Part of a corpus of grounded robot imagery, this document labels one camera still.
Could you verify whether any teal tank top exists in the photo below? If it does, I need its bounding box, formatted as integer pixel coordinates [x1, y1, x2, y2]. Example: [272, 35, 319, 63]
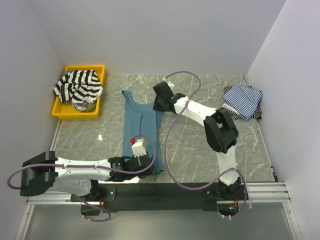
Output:
[121, 90, 164, 174]

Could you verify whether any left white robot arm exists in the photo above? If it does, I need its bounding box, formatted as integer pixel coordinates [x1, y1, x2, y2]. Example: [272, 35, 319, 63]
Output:
[20, 151, 155, 201]

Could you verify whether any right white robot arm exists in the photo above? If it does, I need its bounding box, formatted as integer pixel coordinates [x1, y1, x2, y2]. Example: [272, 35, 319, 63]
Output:
[153, 81, 241, 200]

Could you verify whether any black base beam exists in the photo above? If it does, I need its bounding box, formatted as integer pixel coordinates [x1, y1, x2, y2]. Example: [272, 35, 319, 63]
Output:
[85, 182, 249, 213]

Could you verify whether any blue white striped folded top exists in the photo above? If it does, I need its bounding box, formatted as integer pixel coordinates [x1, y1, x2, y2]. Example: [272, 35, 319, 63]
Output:
[222, 82, 263, 121]

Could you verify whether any black white striped top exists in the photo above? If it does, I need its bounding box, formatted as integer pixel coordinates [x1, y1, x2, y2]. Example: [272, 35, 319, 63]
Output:
[52, 69, 104, 106]

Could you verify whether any yellow plastic bin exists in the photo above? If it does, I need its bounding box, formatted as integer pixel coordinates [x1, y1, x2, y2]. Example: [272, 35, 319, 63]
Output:
[51, 64, 106, 119]

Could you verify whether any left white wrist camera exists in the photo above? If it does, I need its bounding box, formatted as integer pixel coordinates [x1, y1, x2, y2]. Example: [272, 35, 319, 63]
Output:
[130, 138, 147, 157]

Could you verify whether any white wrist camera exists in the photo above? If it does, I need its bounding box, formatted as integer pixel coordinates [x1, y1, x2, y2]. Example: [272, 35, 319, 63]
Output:
[130, 138, 147, 157]
[162, 77, 174, 89]

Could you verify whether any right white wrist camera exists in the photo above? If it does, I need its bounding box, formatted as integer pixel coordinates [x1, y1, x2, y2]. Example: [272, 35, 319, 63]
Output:
[162, 77, 174, 89]

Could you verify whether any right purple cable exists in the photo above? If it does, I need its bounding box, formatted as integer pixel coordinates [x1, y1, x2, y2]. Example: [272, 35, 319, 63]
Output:
[163, 70, 249, 221]

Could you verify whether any aluminium rail frame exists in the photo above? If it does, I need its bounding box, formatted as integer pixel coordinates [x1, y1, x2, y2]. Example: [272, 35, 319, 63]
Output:
[26, 182, 291, 205]

